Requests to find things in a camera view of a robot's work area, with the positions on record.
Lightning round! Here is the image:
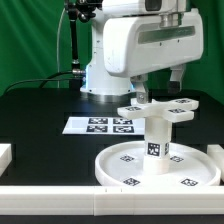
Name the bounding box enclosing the white cross-shaped table base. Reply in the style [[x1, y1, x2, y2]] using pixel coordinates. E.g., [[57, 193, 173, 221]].
[[117, 98, 199, 123]]

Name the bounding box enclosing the white sheet with markers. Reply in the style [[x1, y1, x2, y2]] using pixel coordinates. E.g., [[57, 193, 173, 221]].
[[63, 117, 145, 135]]

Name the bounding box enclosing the white front fence rail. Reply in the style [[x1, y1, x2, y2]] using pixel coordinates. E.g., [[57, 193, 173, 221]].
[[0, 186, 224, 216]]

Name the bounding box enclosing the white round table top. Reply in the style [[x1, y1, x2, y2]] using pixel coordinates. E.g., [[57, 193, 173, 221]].
[[95, 141, 221, 188]]

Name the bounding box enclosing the black camera stand pole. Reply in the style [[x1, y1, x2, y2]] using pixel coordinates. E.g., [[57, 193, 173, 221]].
[[64, 0, 104, 89]]

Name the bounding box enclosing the white right fence block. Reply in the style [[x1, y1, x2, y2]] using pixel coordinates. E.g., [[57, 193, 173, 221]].
[[207, 145, 224, 182]]

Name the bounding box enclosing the grey cable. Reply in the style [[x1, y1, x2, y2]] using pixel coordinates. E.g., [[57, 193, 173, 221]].
[[56, 8, 67, 89]]

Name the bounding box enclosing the black cable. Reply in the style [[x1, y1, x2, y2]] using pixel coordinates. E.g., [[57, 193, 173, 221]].
[[2, 69, 86, 98]]

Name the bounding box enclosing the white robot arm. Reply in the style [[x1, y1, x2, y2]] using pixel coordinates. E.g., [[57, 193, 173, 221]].
[[86, 0, 203, 102]]

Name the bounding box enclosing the white left fence block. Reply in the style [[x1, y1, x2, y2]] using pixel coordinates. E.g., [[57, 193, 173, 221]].
[[0, 144, 12, 176]]

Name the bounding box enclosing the white fence block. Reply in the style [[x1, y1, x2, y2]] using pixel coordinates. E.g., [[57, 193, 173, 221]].
[[0, 144, 12, 176], [207, 145, 224, 182]]

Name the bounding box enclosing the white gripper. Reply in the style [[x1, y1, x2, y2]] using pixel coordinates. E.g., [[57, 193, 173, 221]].
[[103, 8, 203, 104]]

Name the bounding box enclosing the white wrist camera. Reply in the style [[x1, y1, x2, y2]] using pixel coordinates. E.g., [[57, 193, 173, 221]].
[[102, 0, 178, 16]]

